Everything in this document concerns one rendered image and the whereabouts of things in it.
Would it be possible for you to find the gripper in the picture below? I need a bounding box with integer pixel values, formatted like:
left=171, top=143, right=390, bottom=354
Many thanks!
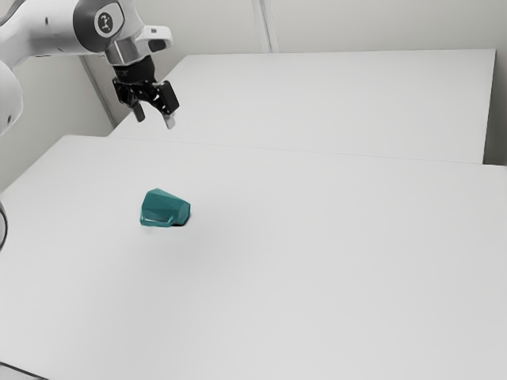
left=110, top=56, right=181, bottom=131

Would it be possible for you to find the teal faceted mug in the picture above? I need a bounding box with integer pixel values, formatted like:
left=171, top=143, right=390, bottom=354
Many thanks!
left=138, top=188, right=193, bottom=229

